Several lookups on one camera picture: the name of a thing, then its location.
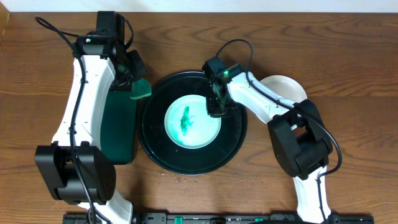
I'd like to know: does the green sponge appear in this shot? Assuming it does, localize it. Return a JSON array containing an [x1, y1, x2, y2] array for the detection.
[[129, 78, 152, 100]]

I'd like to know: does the stained white plate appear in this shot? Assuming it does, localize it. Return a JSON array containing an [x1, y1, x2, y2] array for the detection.
[[260, 75, 307, 103], [164, 95, 221, 149]]

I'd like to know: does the dark green rectangular tray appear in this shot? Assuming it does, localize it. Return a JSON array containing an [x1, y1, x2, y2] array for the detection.
[[100, 91, 137, 165]]

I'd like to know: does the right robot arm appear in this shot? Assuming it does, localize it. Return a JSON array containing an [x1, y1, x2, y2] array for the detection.
[[204, 65, 336, 223]]

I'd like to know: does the round black tray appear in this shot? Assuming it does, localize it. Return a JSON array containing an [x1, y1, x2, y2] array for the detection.
[[137, 71, 248, 175]]

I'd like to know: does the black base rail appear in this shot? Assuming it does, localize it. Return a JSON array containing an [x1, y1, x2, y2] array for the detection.
[[62, 212, 376, 224]]

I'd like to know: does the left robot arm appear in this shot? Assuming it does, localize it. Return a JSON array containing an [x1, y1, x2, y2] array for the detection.
[[34, 35, 145, 223]]

